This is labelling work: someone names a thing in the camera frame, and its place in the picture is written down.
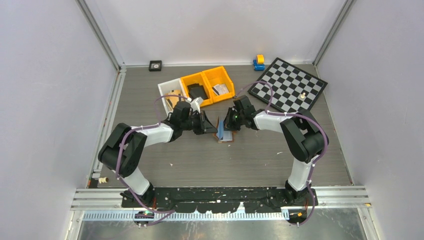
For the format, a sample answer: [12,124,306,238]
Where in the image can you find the black wallet in bin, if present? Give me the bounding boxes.
[187,83,209,100]

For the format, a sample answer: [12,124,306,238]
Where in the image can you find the blue and yellow toy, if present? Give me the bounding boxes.
[252,54,265,71]

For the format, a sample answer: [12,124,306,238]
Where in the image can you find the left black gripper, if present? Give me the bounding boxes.
[181,110,218,136]

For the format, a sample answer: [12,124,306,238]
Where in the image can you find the cards in yellow bin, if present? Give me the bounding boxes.
[212,83,230,96]

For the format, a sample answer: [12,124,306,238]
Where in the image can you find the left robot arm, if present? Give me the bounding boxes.
[97,101,218,207]

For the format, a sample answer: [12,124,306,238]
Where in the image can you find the brown items in white bin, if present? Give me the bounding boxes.
[165,89,185,110]

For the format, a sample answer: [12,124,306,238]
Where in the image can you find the yellow bin with black item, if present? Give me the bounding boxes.
[181,72,214,107]

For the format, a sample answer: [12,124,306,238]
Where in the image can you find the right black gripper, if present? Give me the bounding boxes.
[220,107,245,132]

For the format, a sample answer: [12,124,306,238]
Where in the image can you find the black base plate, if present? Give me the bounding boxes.
[141,186,318,214]

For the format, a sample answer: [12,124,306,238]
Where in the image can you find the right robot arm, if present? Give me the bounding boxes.
[223,95,329,206]

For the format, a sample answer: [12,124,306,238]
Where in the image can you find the white plastic bin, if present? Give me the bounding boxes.
[157,78,189,114]

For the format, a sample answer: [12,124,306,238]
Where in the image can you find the yellow bin with cards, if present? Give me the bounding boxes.
[202,66,236,103]

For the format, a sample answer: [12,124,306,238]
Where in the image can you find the black and white chessboard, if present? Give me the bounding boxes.
[247,57,328,113]

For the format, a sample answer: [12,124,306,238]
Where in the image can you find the brown leather card holder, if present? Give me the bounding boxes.
[213,117,235,143]

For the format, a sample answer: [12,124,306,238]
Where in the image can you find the small black square box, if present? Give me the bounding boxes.
[148,60,163,72]

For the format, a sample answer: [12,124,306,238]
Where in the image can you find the small cream peg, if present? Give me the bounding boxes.
[97,177,109,184]

